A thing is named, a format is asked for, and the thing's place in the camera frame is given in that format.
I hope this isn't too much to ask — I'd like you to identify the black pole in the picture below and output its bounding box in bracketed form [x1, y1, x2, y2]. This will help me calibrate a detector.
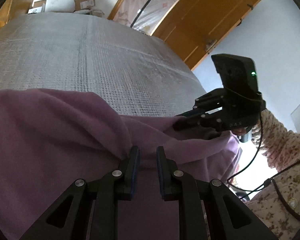
[130, 0, 169, 28]

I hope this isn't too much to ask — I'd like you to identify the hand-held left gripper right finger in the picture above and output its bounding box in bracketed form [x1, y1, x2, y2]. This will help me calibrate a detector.
[156, 146, 278, 240]

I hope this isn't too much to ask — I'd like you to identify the purple fleece garment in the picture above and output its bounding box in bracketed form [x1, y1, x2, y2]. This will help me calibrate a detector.
[0, 89, 243, 240]

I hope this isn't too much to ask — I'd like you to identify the wooden door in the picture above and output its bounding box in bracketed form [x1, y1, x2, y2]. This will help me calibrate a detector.
[150, 0, 263, 71]

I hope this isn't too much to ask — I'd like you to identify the wooden door frame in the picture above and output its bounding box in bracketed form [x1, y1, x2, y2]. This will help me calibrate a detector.
[107, 0, 190, 36]

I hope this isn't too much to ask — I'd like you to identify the brown cardboard box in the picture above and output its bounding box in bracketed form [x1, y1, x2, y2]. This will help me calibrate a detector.
[72, 0, 97, 13]

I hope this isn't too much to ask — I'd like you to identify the white cardboard box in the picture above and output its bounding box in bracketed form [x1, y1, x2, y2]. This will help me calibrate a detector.
[27, 0, 47, 14]

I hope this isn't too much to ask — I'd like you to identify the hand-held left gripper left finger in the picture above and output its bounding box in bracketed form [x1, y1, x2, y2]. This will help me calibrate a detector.
[19, 146, 140, 240]

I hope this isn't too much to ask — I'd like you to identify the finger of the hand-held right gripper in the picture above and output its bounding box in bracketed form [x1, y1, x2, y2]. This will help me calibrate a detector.
[172, 109, 223, 139]
[176, 88, 226, 118]

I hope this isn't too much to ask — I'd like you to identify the clear plastic door curtain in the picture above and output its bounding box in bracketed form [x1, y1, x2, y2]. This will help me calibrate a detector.
[112, 0, 188, 37]

